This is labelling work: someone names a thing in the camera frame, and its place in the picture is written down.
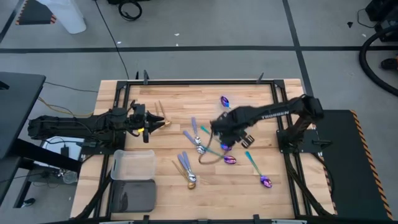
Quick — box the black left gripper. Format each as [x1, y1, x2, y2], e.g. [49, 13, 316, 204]
[126, 100, 166, 144]

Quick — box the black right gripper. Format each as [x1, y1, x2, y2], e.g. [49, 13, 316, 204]
[210, 110, 255, 149]

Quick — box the iridescent spoon teal handle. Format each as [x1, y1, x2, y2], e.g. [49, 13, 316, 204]
[200, 125, 233, 152]
[220, 95, 233, 110]
[244, 151, 274, 189]
[201, 144, 238, 166]

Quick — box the silver spoon lavender handle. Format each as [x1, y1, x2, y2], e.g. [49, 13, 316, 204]
[182, 130, 206, 156]
[177, 154, 194, 183]
[190, 116, 202, 146]
[182, 151, 198, 183]

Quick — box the grey plastic bin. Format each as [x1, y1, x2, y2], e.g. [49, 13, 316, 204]
[109, 179, 157, 214]

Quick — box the clear glass cup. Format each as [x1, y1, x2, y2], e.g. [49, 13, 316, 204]
[63, 170, 78, 185]

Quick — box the white paper sheet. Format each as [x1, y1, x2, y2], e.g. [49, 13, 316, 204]
[33, 136, 86, 169]

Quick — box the black platform with hazard stripes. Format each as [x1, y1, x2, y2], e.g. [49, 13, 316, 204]
[312, 108, 395, 221]

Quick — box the white plastic container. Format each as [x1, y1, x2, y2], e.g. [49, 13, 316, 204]
[36, 0, 87, 34]

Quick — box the black desk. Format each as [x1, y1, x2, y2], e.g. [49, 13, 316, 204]
[0, 72, 82, 208]

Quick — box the black hazard-edged floor mat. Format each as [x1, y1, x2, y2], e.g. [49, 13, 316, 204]
[14, 0, 58, 26]

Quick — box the black and orange tool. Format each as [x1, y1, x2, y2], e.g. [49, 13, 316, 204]
[381, 57, 398, 71]

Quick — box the black equipment box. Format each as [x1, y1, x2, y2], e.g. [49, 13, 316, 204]
[365, 0, 398, 43]

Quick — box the right gripper cable loop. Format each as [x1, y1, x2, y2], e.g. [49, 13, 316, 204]
[198, 129, 225, 165]

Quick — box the black aluminium table frame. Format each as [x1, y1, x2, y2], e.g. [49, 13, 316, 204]
[74, 79, 333, 224]

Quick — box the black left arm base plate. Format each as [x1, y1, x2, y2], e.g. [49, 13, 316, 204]
[76, 136, 127, 156]

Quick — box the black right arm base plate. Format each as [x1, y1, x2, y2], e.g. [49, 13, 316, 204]
[276, 129, 333, 154]

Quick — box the thin black cable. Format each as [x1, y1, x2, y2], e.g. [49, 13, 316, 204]
[43, 81, 100, 93]

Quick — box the yellow cable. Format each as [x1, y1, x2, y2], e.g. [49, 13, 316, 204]
[37, 96, 95, 118]

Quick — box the coiled black cable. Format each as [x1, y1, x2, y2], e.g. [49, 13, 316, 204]
[117, 0, 143, 22]

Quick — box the thick black hose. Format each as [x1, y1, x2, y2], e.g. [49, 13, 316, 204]
[359, 26, 398, 97]

